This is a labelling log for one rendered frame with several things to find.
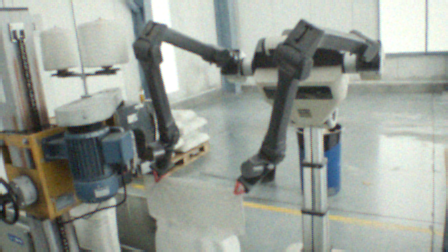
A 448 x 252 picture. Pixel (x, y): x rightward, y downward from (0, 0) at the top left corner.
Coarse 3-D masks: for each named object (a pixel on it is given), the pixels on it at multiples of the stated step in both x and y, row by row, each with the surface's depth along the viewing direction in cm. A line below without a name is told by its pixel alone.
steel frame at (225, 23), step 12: (132, 0) 677; (144, 0) 682; (216, 0) 966; (228, 0) 941; (132, 12) 704; (144, 12) 700; (216, 12) 968; (228, 12) 952; (144, 24) 707; (216, 24) 973; (228, 24) 972; (228, 36) 981; (228, 48) 990; (144, 84) 743; (228, 84) 1019; (240, 84) 1016; (444, 96) 736
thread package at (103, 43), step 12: (84, 24) 119; (96, 24) 119; (108, 24) 120; (120, 24) 124; (84, 36) 121; (96, 36) 120; (108, 36) 121; (120, 36) 124; (84, 48) 122; (96, 48) 120; (108, 48) 121; (120, 48) 124; (84, 60) 123; (96, 60) 121; (108, 60) 122; (120, 60) 125
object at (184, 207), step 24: (168, 192) 157; (192, 192) 148; (216, 192) 144; (168, 216) 161; (192, 216) 152; (216, 216) 147; (240, 216) 142; (168, 240) 154; (192, 240) 147; (216, 240) 143
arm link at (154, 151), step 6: (162, 138) 150; (174, 138) 145; (150, 144) 144; (156, 144) 144; (162, 144) 145; (168, 144) 147; (174, 144) 147; (150, 150) 143; (156, 150) 143; (162, 150) 146; (150, 156) 143; (156, 156) 143; (162, 156) 146; (150, 162) 144
